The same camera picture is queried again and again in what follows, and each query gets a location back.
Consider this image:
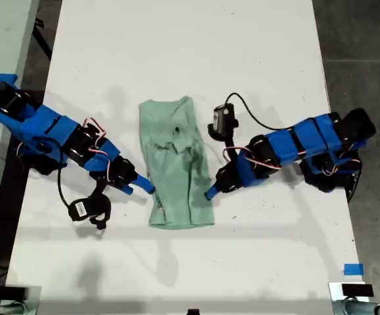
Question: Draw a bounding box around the pale green T-shirt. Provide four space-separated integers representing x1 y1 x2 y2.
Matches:
138 95 217 230

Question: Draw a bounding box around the shiny metal plate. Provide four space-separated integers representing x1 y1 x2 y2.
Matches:
4 285 43 315
328 281 373 305

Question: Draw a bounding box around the square blue tape piece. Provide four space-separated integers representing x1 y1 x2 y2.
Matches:
343 263 364 276

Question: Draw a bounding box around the small black box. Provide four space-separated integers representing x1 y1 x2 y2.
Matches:
0 286 27 300
341 283 374 298

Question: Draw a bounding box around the black camera stalk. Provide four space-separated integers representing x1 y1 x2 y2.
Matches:
221 137 242 165
91 175 109 200

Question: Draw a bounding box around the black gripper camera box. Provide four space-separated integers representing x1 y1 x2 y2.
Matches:
68 193 112 230
208 103 240 141

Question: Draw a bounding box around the black camera cable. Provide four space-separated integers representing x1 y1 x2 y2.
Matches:
225 93 295 131
56 165 72 209

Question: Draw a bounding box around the black metal frame strut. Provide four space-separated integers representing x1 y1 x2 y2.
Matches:
32 18 53 62

